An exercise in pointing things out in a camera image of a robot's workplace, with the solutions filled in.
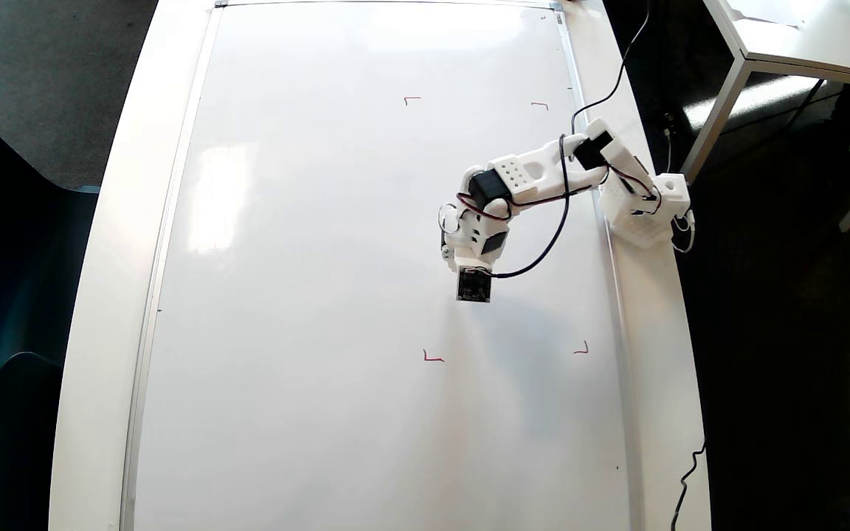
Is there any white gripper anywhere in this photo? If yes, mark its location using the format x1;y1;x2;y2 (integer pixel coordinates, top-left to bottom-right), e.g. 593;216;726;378
440;203;512;273

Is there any large whiteboard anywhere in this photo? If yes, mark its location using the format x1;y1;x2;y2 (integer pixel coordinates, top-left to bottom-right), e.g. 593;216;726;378
119;0;645;531

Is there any white side table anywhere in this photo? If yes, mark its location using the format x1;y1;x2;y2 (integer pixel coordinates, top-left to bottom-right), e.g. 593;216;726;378
702;0;850;233

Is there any dark blue chair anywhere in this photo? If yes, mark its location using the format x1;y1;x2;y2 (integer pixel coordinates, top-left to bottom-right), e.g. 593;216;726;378
0;100;101;531

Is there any black camera circuit board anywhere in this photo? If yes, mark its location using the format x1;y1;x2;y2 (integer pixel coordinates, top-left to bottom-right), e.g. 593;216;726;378
457;267;493;304

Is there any black camera cable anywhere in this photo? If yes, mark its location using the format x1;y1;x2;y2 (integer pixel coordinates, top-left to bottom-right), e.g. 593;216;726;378
490;0;652;280

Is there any short white cable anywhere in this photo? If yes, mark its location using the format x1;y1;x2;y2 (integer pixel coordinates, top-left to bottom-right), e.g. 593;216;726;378
672;210;697;254

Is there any thin black cable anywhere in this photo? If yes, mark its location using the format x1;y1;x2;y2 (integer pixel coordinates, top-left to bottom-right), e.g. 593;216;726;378
670;441;706;531

